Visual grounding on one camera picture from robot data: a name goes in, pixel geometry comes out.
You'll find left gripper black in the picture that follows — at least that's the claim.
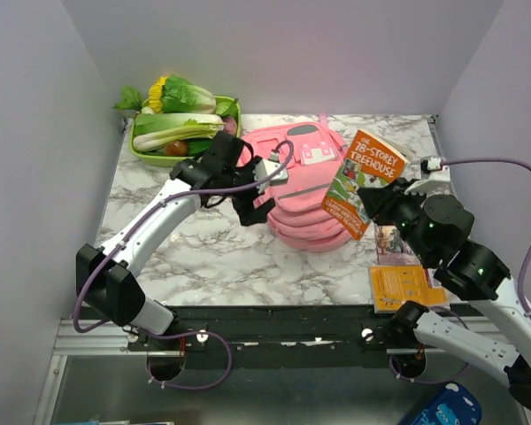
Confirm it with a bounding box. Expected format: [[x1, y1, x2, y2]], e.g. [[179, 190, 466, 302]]
[[221, 156, 276, 226]]

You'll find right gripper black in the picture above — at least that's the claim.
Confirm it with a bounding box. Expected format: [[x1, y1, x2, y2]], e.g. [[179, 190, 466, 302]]
[[356, 175, 433, 263]]

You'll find orange treehouse book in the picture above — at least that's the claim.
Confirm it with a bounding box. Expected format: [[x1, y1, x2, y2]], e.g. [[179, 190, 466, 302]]
[[321, 130, 415, 240]]

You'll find illustrated picture book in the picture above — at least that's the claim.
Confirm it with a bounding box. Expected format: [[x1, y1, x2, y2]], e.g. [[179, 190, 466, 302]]
[[374, 226, 420, 266]]

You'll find pink student backpack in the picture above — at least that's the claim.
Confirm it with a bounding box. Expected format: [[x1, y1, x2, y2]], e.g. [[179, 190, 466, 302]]
[[242, 122, 351, 252]]

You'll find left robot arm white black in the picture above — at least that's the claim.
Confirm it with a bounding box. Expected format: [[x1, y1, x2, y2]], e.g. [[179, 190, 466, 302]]
[[73, 131, 288, 350]]

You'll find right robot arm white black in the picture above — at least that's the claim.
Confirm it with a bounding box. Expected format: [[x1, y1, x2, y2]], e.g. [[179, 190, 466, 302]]
[[358, 178, 531, 411]]

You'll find purple toy vegetable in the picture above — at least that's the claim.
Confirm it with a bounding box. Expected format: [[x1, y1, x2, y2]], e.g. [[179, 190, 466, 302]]
[[222, 116, 238, 136]]

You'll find orange yellow booklet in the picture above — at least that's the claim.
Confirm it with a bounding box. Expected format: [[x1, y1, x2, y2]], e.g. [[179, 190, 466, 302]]
[[370, 266, 450, 313]]

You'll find brown toy mushroom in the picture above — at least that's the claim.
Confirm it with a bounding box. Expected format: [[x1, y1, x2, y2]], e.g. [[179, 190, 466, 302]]
[[163, 140, 189, 157]]

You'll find green plastic tray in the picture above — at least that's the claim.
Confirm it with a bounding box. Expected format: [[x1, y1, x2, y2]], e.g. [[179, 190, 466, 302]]
[[129, 97, 242, 167]]

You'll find upper toy cabbage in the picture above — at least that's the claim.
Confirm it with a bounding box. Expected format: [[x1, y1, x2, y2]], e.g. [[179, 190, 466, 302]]
[[160, 75, 216, 113]]

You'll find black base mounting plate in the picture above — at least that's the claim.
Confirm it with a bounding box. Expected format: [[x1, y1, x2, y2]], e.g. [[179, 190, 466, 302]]
[[122, 305, 418, 369]]

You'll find yellow artificial flower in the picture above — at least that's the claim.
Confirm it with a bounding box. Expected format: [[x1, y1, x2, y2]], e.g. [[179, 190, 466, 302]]
[[148, 76, 167, 113]]

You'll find green artificial leaf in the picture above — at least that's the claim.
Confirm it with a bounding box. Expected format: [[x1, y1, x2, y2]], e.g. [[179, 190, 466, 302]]
[[112, 85, 143, 112]]

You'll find blue pencil case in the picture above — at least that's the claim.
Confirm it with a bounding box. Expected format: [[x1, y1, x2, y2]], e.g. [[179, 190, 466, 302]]
[[399, 382, 482, 425]]

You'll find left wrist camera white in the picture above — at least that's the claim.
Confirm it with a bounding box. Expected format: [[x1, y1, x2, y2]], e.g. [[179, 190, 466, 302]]
[[254, 152, 289, 194]]

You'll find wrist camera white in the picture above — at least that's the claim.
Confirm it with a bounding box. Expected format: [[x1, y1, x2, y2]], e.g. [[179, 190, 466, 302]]
[[404, 156, 450, 196], [254, 152, 289, 194]]

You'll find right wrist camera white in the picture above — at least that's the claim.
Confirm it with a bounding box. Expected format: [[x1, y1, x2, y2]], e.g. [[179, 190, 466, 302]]
[[404, 156, 450, 196]]

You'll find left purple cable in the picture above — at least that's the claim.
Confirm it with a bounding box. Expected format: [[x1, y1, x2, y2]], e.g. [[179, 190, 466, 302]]
[[73, 140, 296, 390]]

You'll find aluminium rail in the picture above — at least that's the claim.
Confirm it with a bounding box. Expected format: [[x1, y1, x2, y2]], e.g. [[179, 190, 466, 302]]
[[53, 316, 510, 356]]

